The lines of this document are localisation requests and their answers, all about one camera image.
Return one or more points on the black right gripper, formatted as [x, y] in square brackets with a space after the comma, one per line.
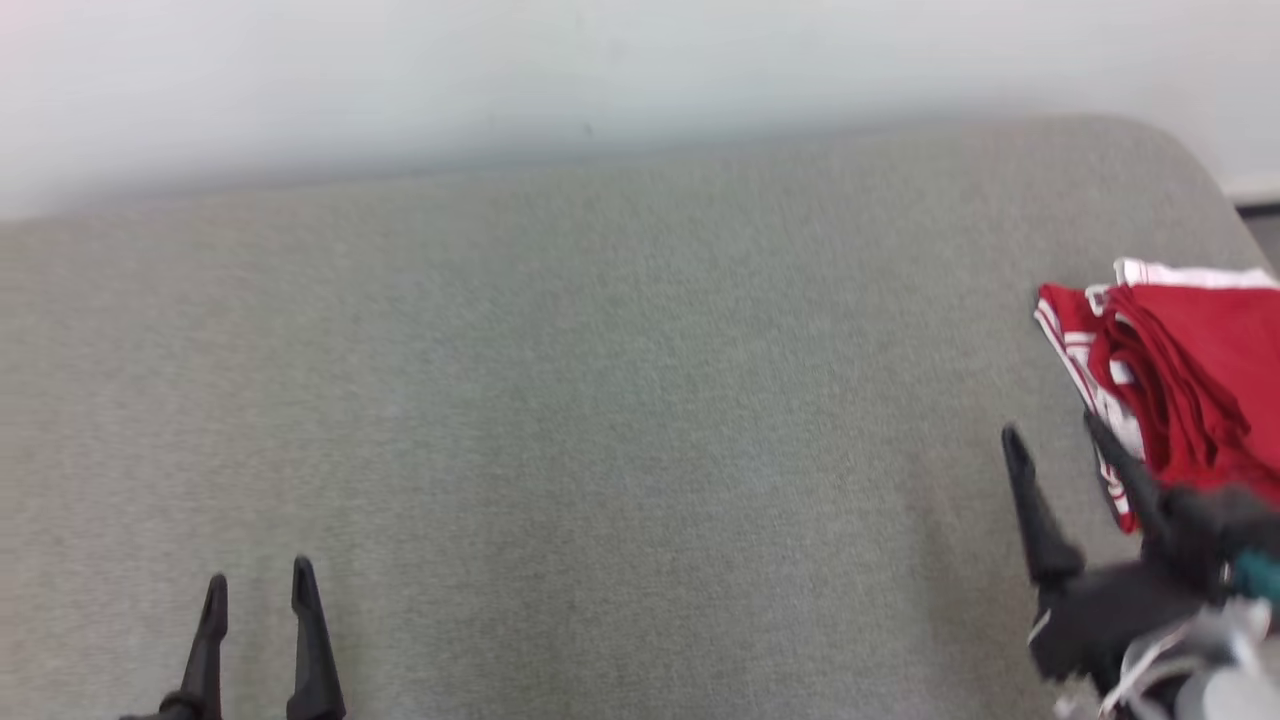
[1090, 620]

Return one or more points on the grey fabric sofa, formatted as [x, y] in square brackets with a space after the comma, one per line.
[600, 400]

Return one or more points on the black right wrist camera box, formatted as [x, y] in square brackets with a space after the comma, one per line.
[1210, 530]

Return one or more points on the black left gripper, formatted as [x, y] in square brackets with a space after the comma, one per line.
[160, 713]

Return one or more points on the white and black baseboard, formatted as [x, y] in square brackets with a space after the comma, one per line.
[1255, 190]

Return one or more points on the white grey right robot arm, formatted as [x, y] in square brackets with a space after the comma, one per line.
[1220, 680]

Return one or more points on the red shorts with white hem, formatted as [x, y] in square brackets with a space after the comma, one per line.
[1200, 360]

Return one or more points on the red shirt with white stripes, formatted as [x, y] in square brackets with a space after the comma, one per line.
[1065, 320]

